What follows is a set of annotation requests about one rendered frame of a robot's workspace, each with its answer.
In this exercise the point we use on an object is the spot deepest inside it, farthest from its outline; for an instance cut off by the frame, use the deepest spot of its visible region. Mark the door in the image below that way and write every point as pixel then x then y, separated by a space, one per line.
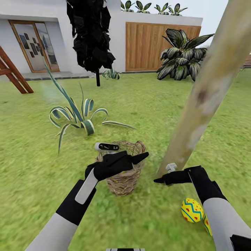
pixel 36 45

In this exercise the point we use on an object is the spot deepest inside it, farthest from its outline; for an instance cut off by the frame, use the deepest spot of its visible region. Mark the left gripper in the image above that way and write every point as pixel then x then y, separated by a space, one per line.
pixel 113 164

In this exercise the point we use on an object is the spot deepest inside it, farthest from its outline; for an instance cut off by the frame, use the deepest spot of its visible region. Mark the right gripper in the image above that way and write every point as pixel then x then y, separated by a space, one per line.
pixel 170 178

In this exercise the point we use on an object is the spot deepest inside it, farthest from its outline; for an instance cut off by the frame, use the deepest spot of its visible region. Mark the easter egg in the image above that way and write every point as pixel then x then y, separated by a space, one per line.
pixel 191 210
pixel 207 226

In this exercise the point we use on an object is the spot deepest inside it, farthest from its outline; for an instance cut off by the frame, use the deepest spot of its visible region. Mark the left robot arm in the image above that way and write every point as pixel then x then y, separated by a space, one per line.
pixel 60 229

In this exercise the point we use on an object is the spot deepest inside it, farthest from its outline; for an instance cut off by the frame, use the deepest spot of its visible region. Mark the wicker basket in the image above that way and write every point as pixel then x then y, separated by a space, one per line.
pixel 124 183

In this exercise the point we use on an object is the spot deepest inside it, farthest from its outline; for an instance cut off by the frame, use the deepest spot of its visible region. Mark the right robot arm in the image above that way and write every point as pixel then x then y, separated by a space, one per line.
pixel 230 232

